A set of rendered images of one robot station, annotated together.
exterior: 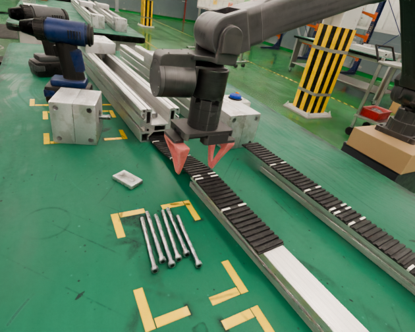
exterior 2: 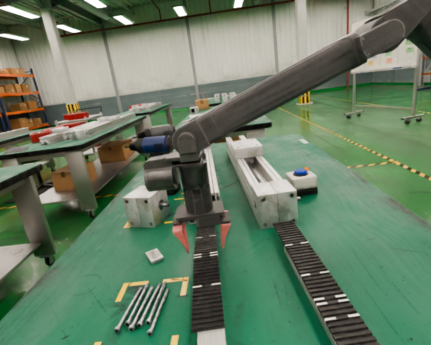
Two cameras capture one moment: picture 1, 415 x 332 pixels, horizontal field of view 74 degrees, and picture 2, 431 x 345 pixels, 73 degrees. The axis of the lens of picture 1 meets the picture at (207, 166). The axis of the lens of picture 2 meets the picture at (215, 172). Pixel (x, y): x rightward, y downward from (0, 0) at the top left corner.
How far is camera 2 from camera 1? 0.36 m
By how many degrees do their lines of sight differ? 36
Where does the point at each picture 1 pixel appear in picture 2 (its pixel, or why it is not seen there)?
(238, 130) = (273, 209)
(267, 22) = (221, 120)
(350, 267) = not seen: outside the picture
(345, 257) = not seen: outside the picture
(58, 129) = (131, 216)
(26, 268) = (54, 313)
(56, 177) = (112, 252)
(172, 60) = (152, 165)
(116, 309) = not seen: outside the picture
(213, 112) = (197, 198)
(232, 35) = (184, 139)
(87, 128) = (147, 215)
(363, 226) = (346, 326)
